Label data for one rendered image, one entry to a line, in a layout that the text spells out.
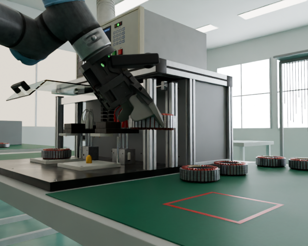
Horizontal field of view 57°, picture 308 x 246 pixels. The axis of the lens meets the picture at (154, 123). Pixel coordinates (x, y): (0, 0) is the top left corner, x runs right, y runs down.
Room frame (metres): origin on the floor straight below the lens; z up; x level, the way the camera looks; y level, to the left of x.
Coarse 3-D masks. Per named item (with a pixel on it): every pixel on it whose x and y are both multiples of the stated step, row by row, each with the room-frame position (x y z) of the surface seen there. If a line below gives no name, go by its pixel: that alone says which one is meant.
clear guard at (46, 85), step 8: (48, 80) 0.97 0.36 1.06; (32, 88) 0.97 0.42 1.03; (40, 88) 1.14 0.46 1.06; (48, 88) 1.14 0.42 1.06; (56, 88) 1.14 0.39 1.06; (64, 88) 1.14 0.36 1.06; (72, 88) 1.14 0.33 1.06; (80, 88) 1.14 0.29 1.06; (88, 88) 1.14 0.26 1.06; (16, 96) 1.03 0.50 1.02; (24, 96) 0.96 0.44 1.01
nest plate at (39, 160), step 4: (32, 160) 1.11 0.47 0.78; (36, 160) 1.08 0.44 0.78; (40, 160) 1.05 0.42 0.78; (44, 160) 1.04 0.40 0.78; (48, 160) 1.04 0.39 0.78; (52, 160) 1.04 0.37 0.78; (56, 160) 1.05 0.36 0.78; (60, 160) 1.06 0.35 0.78; (64, 160) 1.07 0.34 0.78; (68, 160) 1.08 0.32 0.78; (72, 160) 1.09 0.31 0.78; (76, 160) 1.10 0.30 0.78; (80, 160) 1.11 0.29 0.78
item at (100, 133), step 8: (96, 128) 1.00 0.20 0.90; (104, 128) 0.96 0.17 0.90; (112, 128) 0.97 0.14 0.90; (120, 128) 1.06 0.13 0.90; (128, 128) 1.03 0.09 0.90; (96, 136) 0.96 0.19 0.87; (104, 136) 0.96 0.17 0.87; (120, 136) 1.06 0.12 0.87; (128, 136) 1.03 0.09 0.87; (120, 144) 1.06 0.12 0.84; (128, 144) 1.03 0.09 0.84
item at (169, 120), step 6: (162, 114) 0.63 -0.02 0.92; (168, 114) 0.64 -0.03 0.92; (144, 120) 0.62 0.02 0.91; (150, 120) 0.62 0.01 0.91; (168, 120) 0.63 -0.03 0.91; (174, 120) 0.65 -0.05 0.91; (132, 126) 0.64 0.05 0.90; (138, 126) 0.62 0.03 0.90; (144, 126) 0.62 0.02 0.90; (150, 126) 0.62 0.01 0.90; (156, 126) 0.62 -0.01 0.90; (168, 126) 0.63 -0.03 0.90; (174, 126) 0.65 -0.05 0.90
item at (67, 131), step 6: (66, 126) 1.16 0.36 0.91; (72, 126) 1.14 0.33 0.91; (78, 126) 1.16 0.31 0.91; (84, 126) 1.17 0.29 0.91; (66, 132) 1.16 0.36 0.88; (72, 132) 1.13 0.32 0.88; (78, 132) 1.15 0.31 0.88; (84, 132) 1.17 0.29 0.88; (90, 132) 1.19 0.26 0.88; (90, 138) 1.21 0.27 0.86; (90, 144) 1.21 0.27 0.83
